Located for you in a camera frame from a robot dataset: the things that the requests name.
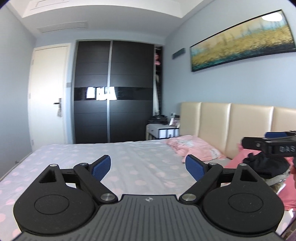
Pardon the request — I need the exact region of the black garment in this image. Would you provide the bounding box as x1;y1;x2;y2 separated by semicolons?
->
243;152;290;179

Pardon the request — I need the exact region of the black sliding wardrobe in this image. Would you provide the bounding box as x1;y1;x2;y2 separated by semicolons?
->
73;40;155;144

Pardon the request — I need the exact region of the white door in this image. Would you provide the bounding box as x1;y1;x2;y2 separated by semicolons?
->
28;44;70;151

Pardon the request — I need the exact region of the pink plain pillow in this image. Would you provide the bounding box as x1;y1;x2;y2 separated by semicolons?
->
225;144;295;211

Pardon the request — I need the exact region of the pink patterned pillow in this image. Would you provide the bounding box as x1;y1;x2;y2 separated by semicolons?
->
166;135;226;163

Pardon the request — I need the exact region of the white bedside table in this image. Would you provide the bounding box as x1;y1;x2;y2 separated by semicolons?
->
145;123;180;141

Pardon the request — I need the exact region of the patterned folded clothes pile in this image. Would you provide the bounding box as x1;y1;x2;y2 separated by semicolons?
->
264;169;290;195

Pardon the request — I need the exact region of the landscape wall painting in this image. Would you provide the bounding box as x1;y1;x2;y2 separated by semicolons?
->
190;10;295;72

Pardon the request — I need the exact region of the grey pink-dotted bed cover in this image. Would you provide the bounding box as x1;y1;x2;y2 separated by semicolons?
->
0;138;232;237

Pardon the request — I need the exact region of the grey wall lamp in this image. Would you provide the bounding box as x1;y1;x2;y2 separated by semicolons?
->
172;48;186;59

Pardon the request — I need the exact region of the beige padded headboard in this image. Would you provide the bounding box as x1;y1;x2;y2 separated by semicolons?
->
180;102;295;159

